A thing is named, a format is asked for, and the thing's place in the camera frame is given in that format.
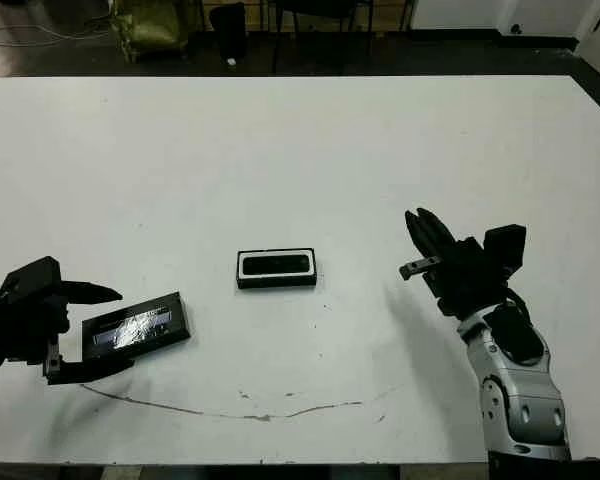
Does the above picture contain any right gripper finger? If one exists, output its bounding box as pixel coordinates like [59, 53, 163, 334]
[404, 210, 442, 259]
[415, 207, 459, 254]

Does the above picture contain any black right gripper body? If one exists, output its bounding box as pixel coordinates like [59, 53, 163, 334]
[398, 237, 511, 319]

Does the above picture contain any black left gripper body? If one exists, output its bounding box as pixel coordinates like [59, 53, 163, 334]
[0, 289, 70, 385]

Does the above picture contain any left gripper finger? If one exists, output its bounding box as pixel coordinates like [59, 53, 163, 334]
[61, 280, 124, 304]
[46, 358, 136, 387]

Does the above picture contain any black printed box lid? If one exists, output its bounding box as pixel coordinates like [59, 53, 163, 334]
[81, 292, 191, 362]

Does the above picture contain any slim black camera bar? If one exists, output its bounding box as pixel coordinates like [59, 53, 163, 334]
[242, 253, 312, 277]

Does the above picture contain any black box white insert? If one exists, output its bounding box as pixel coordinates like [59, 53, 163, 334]
[235, 247, 317, 290]

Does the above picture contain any black chair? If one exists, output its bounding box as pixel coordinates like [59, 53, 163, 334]
[270, 0, 374, 75]

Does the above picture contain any olive green bag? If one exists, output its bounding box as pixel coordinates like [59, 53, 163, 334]
[108, 0, 191, 64]

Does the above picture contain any black waste bin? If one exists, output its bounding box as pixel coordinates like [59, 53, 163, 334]
[208, 2, 248, 60]

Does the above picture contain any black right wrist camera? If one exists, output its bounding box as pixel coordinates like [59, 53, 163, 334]
[482, 224, 528, 275]

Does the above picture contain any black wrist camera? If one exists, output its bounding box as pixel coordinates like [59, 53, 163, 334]
[482, 224, 528, 275]
[0, 256, 63, 301]

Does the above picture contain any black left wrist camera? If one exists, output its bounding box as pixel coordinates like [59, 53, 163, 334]
[0, 256, 63, 301]

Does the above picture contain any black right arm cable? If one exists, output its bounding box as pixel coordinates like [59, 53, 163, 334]
[504, 287, 531, 321]

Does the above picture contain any pale cable on floor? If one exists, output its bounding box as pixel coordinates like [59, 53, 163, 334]
[0, 22, 116, 49]

